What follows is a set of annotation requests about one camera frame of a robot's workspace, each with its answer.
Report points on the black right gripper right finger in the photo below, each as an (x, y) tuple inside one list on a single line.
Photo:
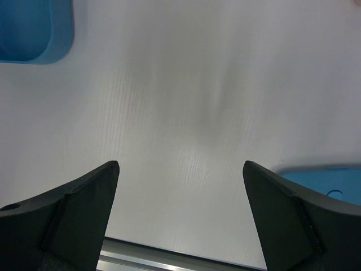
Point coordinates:
[(300, 228)]

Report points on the blue two-compartment lunch box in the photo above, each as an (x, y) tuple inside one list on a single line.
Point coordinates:
[(36, 32)]

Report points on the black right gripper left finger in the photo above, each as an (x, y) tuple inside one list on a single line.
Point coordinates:
[(63, 228)]

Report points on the blue lunch box lid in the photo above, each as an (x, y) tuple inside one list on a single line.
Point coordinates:
[(342, 183)]

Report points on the aluminium front rail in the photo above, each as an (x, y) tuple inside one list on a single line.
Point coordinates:
[(123, 255)]

